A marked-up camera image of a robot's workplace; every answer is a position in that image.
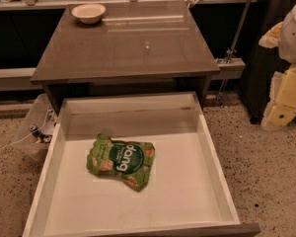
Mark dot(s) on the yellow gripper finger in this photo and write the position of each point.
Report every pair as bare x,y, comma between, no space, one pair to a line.
281,108
271,38

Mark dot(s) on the green rice chip bag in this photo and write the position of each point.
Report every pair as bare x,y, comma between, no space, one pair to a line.
130,161

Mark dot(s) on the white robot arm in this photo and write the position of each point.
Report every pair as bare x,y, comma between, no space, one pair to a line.
287,41

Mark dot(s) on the grey counter cabinet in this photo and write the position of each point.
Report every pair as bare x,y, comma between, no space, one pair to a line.
133,40

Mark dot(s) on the open white drawer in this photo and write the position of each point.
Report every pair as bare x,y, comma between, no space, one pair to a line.
186,196

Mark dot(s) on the white bowl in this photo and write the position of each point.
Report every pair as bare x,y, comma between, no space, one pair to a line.
89,13

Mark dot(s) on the clear plastic bin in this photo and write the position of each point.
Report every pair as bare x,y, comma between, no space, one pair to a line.
34,134

